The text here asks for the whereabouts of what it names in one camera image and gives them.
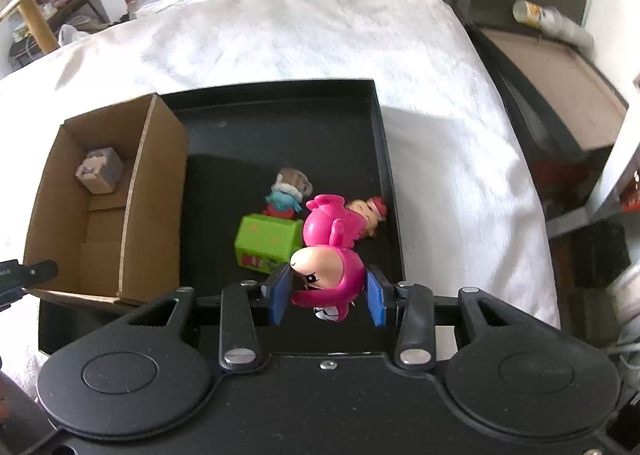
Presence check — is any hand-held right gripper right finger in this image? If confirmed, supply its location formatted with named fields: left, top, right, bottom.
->
left=366, top=266, right=543, bottom=368

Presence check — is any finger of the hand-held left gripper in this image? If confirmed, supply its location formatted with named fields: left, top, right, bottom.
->
left=0, top=259, right=59, bottom=313

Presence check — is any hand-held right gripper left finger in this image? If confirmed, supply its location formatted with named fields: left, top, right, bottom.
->
left=120, top=264, right=294, bottom=372

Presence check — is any green cube toy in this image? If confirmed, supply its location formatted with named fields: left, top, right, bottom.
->
left=234, top=214, right=304, bottom=273

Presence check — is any brown cardboard box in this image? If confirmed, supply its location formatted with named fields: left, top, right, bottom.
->
left=22, top=93, right=190, bottom=308

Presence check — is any pink toy figure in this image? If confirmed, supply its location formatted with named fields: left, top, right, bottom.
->
left=290, top=194, right=367, bottom=322

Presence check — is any teal and red figurine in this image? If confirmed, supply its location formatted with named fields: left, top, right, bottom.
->
left=262, top=166, right=313, bottom=220

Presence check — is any black tray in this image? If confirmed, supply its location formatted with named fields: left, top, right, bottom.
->
left=37, top=79, right=407, bottom=356

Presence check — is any grey cube toy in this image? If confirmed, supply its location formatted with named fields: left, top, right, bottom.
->
left=75, top=147, right=124, bottom=194

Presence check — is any white plastic bag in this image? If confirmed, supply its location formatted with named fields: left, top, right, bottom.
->
left=57, top=25, right=91, bottom=48

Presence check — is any glass table with wooden leg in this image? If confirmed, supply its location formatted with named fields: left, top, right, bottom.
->
left=0, top=0, right=85, bottom=56

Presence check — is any dark wooden nightstand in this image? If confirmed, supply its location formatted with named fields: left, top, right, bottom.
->
left=467, top=20, right=629, bottom=241

